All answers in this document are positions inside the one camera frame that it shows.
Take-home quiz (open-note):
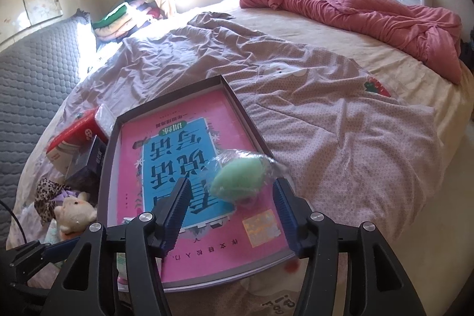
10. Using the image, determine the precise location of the dark cardboard box tray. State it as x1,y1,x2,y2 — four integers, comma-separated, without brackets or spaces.
97,75,297,292

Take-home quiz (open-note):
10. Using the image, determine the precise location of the grey quilted headboard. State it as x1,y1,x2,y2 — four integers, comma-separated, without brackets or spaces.
0,14,93,239

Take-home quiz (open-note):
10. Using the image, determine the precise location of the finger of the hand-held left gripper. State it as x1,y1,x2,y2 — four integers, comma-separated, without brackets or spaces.
9,238,80,267

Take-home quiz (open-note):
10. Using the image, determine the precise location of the pale pink printed duvet cover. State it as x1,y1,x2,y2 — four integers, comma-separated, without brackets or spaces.
7,12,438,316

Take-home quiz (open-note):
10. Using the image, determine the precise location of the green sponge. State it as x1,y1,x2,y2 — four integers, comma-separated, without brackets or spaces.
205,149,282,207

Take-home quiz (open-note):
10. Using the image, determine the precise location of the leopard print cloth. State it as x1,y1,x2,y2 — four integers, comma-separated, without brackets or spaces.
34,177,69,226

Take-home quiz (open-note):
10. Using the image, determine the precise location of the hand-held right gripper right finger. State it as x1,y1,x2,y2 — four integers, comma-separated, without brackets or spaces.
272,178,430,316

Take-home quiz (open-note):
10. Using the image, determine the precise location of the white plush toy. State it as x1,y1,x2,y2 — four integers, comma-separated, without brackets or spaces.
54,192,97,235

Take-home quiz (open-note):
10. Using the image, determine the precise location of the pink quilted blanket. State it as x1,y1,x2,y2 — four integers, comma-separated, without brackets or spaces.
237,0,463,84

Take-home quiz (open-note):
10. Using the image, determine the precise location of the dark cloth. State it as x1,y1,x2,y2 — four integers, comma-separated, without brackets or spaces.
205,10,236,20

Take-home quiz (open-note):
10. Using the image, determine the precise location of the red and white box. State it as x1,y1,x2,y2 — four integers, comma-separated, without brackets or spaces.
46,108,110,174

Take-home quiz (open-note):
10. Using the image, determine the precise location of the pink and blue book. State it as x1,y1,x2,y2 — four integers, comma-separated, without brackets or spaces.
116,88,293,289

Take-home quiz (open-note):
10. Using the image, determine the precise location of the clear plastic pack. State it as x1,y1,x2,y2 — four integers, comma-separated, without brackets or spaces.
94,104,119,139

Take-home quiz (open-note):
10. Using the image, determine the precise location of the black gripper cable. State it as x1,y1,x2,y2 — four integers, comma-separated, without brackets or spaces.
0,200,27,248

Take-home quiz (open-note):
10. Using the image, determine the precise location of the small black box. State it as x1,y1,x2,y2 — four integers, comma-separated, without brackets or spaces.
65,134,108,191

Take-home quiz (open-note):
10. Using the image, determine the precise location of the bed with cream sheet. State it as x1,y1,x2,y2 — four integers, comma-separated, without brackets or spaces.
7,0,474,316

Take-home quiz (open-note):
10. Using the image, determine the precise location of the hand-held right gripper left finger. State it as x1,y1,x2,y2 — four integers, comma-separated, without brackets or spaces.
44,177,193,316

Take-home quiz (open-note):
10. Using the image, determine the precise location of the grey ruffled pillow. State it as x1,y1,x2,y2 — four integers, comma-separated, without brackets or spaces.
73,8,97,52

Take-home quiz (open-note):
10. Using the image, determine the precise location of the stack of folded colourful blankets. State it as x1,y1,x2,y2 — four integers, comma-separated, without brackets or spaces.
91,0,167,43

